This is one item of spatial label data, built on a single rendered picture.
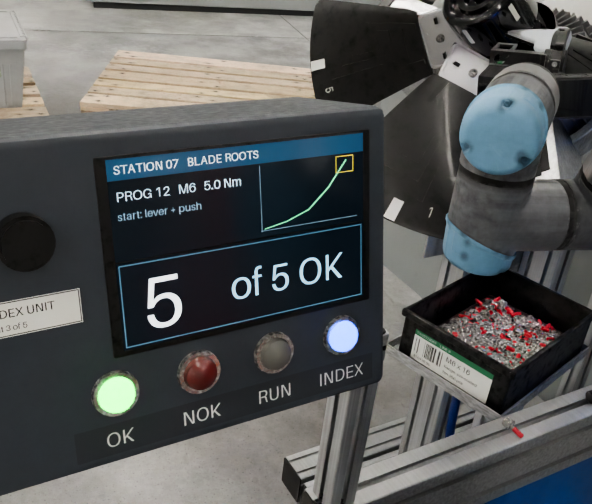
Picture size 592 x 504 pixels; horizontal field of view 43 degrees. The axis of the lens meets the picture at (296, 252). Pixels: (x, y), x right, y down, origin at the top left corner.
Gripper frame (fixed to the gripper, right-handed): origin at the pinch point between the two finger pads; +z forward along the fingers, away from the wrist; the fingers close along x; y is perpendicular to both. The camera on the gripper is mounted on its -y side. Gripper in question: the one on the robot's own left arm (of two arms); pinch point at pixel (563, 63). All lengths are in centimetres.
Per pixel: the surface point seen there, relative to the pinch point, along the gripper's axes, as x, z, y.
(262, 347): 5, -68, 10
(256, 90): 82, 262, 175
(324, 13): 0.2, 25.3, 43.0
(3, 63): 54, 155, 249
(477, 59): 3.0, 12.1, 13.0
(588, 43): -1.4, 7.6, -2.2
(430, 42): 2.4, 19.0, 22.0
